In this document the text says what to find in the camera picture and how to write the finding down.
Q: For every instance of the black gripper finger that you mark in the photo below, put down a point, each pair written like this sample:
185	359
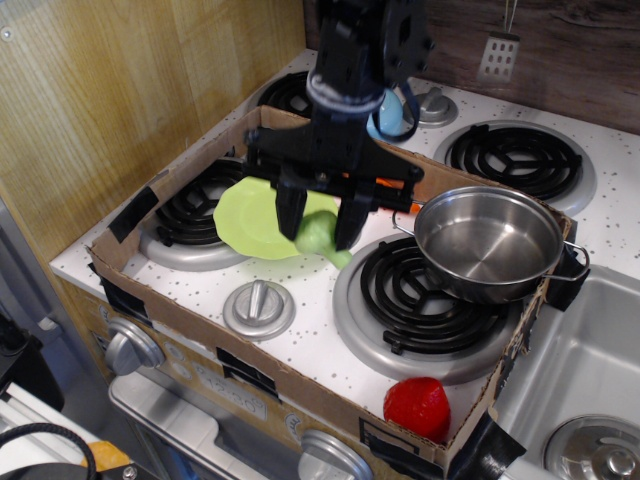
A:
290	205
356	204

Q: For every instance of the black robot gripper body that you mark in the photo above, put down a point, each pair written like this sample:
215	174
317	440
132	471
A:
334	150

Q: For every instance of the green toy broccoli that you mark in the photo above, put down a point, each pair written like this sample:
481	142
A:
316	236

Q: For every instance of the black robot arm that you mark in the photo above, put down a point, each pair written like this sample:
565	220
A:
365	49

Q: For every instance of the stainless steel pan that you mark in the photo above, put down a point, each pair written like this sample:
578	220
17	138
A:
492	245

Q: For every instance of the light green plastic plate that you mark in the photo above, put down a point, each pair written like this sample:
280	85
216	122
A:
246	219

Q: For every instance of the orange toy carrot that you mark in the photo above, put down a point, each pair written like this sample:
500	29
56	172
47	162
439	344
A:
415	207

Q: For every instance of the light blue plastic bowl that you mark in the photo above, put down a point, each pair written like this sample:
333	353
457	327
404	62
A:
390	118

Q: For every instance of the back left black burner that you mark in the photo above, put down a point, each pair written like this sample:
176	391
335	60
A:
287	93

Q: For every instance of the black burner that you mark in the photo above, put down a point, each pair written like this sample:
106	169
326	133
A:
396	323
182	235
536	160
287	93

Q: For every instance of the silver back stove knob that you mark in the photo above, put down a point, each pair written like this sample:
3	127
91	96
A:
435	109

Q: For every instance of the silver stove knob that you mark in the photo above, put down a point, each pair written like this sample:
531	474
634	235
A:
435	109
260	310

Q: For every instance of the silver front stove knob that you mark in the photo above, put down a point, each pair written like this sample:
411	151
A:
260	310

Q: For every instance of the front left black burner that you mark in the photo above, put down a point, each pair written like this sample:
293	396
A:
182	235

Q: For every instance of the front right black burner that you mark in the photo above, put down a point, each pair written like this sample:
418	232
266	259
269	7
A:
396	323

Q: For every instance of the brown cardboard fence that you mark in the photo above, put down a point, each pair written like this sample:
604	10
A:
320	380

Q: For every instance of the hanging metal spatula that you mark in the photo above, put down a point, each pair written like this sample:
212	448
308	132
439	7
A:
501	50

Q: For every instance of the back right black burner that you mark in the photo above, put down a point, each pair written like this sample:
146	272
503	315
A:
536	160

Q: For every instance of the silver left oven knob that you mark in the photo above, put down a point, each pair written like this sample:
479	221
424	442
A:
130	348

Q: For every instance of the silver oven knob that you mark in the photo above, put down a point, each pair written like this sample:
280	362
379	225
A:
325	457
130	348

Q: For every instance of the silver right oven knob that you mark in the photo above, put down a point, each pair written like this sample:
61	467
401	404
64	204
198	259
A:
325	457

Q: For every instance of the grey metal sink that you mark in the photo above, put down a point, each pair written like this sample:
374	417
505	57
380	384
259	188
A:
583	361

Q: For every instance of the silver sink drain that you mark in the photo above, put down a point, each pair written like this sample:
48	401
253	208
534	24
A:
593	447

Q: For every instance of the silver oven door handle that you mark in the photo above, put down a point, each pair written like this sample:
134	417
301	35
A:
214	443

